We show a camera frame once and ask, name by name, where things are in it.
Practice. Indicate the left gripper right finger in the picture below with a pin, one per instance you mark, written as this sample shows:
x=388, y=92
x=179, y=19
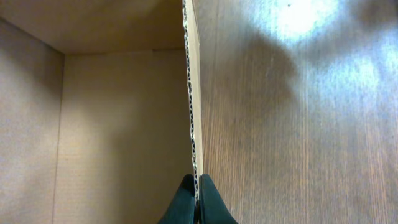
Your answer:
x=212, y=207

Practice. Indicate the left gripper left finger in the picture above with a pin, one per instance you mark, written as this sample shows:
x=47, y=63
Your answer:
x=181, y=209

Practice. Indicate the brown cardboard box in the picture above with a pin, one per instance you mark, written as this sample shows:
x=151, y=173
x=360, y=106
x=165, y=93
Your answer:
x=95, y=121

